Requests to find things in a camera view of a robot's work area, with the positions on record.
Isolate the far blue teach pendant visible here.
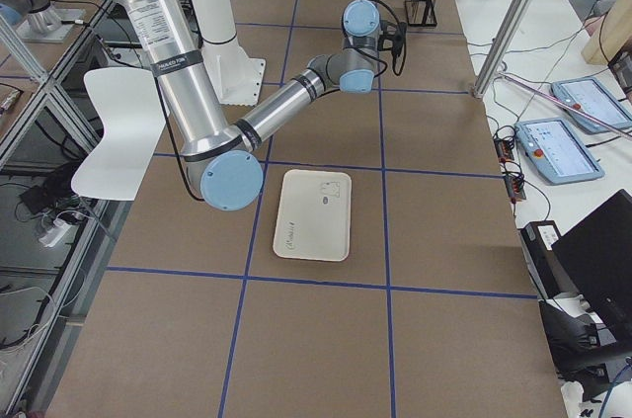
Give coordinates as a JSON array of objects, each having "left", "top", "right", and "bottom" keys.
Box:
[{"left": 551, "top": 77, "right": 631, "bottom": 129}]

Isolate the cream rabbit tray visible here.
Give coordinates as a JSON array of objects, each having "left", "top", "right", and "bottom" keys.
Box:
[{"left": 273, "top": 169, "right": 352, "bottom": 262}]

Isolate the blue teach pendant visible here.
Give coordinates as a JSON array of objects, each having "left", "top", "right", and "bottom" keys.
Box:
[
  {"left": 551, "top": 77, "right": 631, "bottom": 129},
  {"left": 514, "top": 118, "right": 605, "bottom": 185}
]

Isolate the near blue teach pendant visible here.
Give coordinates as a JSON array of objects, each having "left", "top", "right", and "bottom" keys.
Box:
[{"left": 514, "top": 118, "right": 605, "bottom": 185}]

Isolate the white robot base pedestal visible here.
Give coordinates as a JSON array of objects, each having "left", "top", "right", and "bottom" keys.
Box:
[{"left": 193, "top": 0, "right": 266, "bottom": 106}]

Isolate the aluminium frame post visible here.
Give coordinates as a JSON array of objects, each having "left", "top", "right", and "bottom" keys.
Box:
[{"left": 472, "top": 0, "right": 532, "bottom": 99}]

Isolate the white plastic chair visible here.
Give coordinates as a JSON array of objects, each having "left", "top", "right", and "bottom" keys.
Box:
[{"left": 71, "top": 67, "right": 165, "bottom": 201}]

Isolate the black wire cup rack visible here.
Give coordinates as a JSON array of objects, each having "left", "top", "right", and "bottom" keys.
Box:
[{"left": 404, "top": 0, "right": 437, "bottom": 28}]

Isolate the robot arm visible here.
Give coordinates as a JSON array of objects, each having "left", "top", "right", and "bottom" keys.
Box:
[{"left": 112, "top": 0, "right": 406, "bottom": 210}]

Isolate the black laptop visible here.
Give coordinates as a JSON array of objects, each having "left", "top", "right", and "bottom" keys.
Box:
[{"left": 553, "top": 189, "right": 631, "bottom": 340}]

